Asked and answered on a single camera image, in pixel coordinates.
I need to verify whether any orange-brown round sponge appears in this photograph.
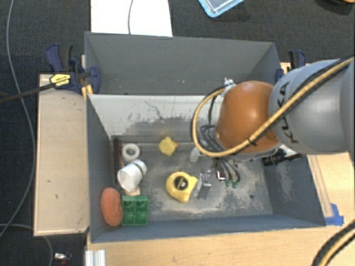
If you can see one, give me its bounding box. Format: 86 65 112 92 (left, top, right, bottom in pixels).
99 187 124 228

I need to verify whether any green toy building brick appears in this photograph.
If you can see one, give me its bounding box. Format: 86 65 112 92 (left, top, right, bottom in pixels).
120 195 150 227

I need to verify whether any white paper cup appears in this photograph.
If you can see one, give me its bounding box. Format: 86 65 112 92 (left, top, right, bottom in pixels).
116 159 148 193

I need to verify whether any black cylinder on white bracket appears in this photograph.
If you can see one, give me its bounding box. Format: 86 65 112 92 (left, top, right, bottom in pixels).
261 147 303 167

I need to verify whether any yellow tape measure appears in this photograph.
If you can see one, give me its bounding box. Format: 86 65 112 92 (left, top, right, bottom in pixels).
165 171 199 204

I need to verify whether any yellow rubber duck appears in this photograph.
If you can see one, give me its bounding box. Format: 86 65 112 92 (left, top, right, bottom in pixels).
158 136 179 157

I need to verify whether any grey metal bin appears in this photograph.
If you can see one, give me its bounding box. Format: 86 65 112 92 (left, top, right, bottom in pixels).
83 31 327 244

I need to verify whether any white tape roll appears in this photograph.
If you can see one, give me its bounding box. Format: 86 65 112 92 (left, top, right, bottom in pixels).
121 143 141 163

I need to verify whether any pale wood board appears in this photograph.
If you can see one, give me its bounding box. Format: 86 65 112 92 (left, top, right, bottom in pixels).
33 73 91 237

